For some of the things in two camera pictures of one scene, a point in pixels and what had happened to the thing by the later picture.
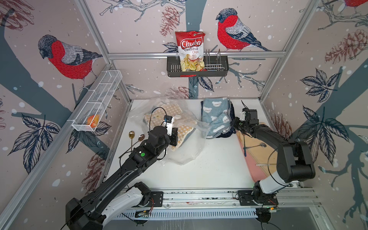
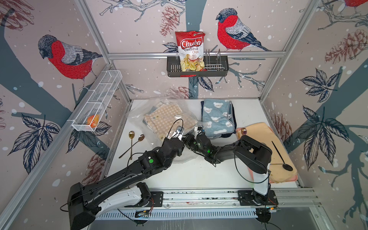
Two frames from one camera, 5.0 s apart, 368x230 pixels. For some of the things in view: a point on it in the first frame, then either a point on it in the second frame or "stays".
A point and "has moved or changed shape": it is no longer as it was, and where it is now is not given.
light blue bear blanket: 216,116 stays
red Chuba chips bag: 190,47 stays
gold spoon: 131,134 stays
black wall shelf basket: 214,66 stays
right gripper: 235,120 → 189,138
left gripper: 174,136 → 179,153
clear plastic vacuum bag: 192,133 has moved or changed shape
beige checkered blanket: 155,117 stays
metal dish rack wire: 213,67 stays
